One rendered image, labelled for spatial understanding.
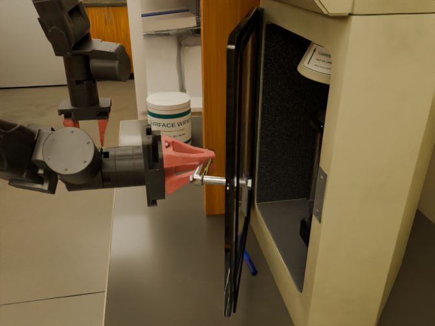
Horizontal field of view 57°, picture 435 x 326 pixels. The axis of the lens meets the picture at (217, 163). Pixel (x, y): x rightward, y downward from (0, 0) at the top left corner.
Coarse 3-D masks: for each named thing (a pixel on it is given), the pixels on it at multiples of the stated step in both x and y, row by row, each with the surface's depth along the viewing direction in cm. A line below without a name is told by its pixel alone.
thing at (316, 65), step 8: (312, 48) 54; (320, 48) 52; (304, 56) 56; (312, 56) 53; (320, 56) 52; (328, 56) 51; (304, 64) 55; (312, 64) 53; (320, 64) 52; (328, 64) 51; (304, 72) 54; (312, 72) 53; (320, 72) 51; (328, 72) 51; (320, 80) 51; (328, 80) 51
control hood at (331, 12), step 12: (276, 0) 52; (288, 0) 46; (300, 0) 41; (312, 0) 38; (324, 0) 37; (336, 0) 37; (348, 0) 37; (324, 12) 38; (336, 12) 38; (348, 12) 38
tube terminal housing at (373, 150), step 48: (384, 0) 38; (432, 0) 39; (336, 48) 42; (384, 48) 40; (432, 48) 41; (336, 96) 43; (384, 96) 43; (432, 96) 44; (336, 144) 44; (384, 144) 46; (432, 144) 62; (336, 192) 47; (384, 192) 49; (336, 240) 51; (384, 240) 52; (288, 288) 65; (336, 288) 55; (384, 288) 57
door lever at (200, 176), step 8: (208, 160) 56; (200, 168) 54; (208, 168) 55; (192, 176) 52; (200, 176) 52; (208, 176) 52; (216, 176) 52; (200, 184) 52; (216, 184) 52; (224, 184) 52
